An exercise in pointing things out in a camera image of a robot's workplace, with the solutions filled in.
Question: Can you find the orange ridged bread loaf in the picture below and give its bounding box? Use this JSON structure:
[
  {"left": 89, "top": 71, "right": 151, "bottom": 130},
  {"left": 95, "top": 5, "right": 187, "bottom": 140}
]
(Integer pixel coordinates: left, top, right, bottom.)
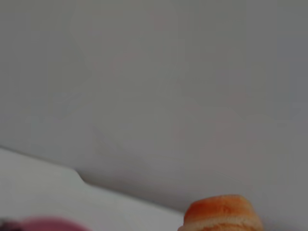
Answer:
[{"left": 184, "top": 194, "right": 264, "bottom": 231}]

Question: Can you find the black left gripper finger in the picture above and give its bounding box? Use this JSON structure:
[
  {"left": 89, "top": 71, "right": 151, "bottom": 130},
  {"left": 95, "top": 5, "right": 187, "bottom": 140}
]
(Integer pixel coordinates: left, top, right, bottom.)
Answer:
[{"left": 0, "top": 218, "right": 21, "bottom": 231}]

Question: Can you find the pink plastic bowl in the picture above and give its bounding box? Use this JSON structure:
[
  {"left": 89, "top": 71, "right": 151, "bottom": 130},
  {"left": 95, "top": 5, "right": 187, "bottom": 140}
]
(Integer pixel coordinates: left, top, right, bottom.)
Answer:
[{"left": 18, "top": 216, "right": 94, "bottom": 231}]

